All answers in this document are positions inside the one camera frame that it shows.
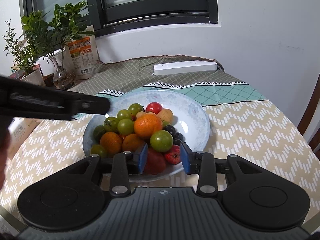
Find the orange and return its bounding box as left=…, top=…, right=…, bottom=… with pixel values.
left=99, top=132, right=122, bottom=157
left=134, top=113, right=163, bottom=139

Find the green tomato back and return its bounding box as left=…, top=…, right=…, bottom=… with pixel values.
left=128, top=103, right=143, bottom=116

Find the tan longan right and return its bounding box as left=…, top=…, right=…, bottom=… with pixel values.
left=157, top=108, right=174, bottom=123

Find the red cherry tomato back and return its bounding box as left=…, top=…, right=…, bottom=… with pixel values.
left=145, top=102, right=163, bottom=115

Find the person's left hand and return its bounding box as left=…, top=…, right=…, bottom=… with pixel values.
left=0, top=129, right=11, bottom=189

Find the dark framed window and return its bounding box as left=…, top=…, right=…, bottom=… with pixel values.
left=20, top=0, right=219, bottom=36

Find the leafy plant in glass vase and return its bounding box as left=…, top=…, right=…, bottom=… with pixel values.
left=21, top=0, right=94, bottom=90

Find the wooden chair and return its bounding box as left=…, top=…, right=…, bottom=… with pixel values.
left=297, top=77, right=320, bottom=151

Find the patterned tablecloth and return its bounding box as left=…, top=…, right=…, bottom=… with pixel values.
left=1, top=55, right=319, bottom=228

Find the printed paper food bag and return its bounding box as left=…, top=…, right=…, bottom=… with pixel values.
left=66, top=34, right=99, bottom=80

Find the orange front left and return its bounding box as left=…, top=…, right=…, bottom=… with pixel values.
left=99, top=132, right=122, bottom=157

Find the white floral ceramic plate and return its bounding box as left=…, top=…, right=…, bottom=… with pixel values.
left=82, top=90, right=211, bottom=183

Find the green tomato right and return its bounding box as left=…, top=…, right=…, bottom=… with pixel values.
left=150, top=130, right=174, bottom=152

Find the orange front centre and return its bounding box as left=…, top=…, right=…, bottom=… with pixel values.
left=134, top=113, right=163, bottom=139

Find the white power strip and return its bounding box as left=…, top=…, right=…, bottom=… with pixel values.
left=153, top=60, right=217, bottom=75

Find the green tomato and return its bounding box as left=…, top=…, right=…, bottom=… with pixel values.
left=150, top=130, right=174, bottom=152
left=128, top=103, right=143, bottom=116

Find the red bumpy fruit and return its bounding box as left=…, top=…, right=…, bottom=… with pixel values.
left=164, top=145, right=181, bottom=165

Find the small plant in white pot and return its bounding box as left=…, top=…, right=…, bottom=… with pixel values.
left=3, top=20, right=45, bottom=86

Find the large red tomato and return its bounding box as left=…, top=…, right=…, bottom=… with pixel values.
left=144, top=148, right=167, bottom=175

